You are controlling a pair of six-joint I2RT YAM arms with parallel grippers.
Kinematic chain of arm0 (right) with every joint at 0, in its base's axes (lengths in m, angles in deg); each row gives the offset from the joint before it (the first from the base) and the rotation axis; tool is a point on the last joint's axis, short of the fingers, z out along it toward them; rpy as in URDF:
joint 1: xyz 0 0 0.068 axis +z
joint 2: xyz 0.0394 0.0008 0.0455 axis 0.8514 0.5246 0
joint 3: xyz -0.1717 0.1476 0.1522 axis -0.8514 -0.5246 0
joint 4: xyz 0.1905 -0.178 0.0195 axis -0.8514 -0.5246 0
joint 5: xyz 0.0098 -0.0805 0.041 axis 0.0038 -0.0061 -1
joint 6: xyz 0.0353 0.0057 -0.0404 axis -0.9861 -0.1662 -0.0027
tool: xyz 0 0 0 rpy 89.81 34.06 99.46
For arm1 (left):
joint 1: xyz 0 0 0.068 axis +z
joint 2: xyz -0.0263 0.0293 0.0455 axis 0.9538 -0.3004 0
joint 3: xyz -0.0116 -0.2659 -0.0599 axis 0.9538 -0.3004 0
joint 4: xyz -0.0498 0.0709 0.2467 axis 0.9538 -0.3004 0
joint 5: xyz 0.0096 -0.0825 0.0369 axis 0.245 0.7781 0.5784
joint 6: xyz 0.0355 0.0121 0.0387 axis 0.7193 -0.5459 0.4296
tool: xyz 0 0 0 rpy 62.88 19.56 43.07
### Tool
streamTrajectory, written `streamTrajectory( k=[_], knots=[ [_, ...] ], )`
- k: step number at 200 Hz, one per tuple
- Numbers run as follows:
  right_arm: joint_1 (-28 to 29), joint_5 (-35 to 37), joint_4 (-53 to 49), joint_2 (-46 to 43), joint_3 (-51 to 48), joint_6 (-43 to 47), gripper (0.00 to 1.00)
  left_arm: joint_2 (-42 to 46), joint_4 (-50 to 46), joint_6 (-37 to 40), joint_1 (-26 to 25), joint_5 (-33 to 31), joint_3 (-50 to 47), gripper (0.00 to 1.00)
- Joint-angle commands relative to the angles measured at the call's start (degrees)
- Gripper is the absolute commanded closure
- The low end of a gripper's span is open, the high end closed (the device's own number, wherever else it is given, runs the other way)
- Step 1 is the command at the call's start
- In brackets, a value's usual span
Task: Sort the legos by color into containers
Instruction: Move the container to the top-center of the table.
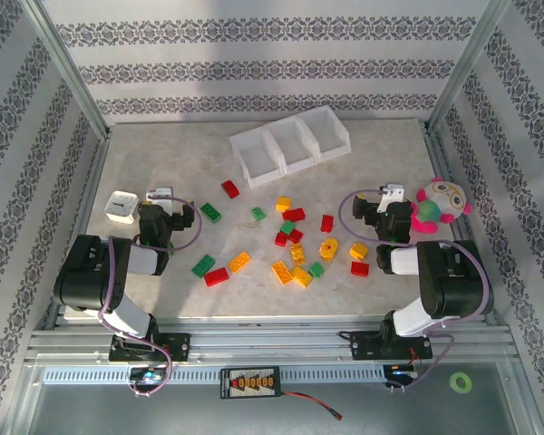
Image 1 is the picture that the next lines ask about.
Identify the long red lego brick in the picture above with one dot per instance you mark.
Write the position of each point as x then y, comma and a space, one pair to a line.
216, 276
294, 214

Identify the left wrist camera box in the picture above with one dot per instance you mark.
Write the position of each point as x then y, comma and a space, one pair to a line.
161, 192

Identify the long yellow lego brick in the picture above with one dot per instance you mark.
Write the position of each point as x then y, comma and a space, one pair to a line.
282, 272
239, 261
302, 276

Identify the yellow printed lego brick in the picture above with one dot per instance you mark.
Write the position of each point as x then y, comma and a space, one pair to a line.
298, 254

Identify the square green lego brick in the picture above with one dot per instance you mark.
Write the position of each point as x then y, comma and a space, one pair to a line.
288, 227
316, 269

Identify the small white square clock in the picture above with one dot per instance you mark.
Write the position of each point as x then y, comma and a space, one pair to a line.
120, 206

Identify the round yellow lego piece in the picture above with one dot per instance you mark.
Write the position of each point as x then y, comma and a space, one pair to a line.
328, 248

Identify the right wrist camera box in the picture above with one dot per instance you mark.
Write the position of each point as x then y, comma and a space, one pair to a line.
390, 195

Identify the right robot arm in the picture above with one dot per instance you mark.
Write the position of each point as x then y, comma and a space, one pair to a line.
453, 281

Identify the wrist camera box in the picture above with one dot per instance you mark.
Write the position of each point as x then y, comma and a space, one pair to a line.
161, 192
390, 195

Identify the left small controller board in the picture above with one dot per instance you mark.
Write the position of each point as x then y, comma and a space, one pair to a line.
147, 375

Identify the black power distribution board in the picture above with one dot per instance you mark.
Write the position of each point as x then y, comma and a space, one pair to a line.
229, 383

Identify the small green lego brick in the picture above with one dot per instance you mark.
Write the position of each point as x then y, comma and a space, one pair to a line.
258, 213

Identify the pink white plush toy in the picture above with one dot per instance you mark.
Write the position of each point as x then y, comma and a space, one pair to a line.
444, 199

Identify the long green lego brick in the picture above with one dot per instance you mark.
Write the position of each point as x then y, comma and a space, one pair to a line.
203, 265
210, 212

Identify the square red lego brick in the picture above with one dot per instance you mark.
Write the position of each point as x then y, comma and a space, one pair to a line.
280, 238
295, 235

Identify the square yellow lego brick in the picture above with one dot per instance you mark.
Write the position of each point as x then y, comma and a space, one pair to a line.
358, 250
283, 203

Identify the white plastic bin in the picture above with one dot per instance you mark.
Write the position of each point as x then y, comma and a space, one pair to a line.
258, 158
328, 133
294, 145

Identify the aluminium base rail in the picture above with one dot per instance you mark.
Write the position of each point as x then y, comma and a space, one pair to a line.
276, 340

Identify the small controller board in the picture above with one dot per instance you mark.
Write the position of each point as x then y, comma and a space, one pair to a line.
401, 372
147, 375

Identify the aluminium side rail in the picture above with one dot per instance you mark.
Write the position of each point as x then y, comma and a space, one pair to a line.
440, 158
90, 181

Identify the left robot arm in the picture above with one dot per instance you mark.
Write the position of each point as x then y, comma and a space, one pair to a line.
90, 272

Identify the right small controller board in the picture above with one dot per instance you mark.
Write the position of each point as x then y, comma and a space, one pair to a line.
401, 372

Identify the aluminium frame post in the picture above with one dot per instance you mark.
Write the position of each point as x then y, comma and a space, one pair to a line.
68, 68
464, 68

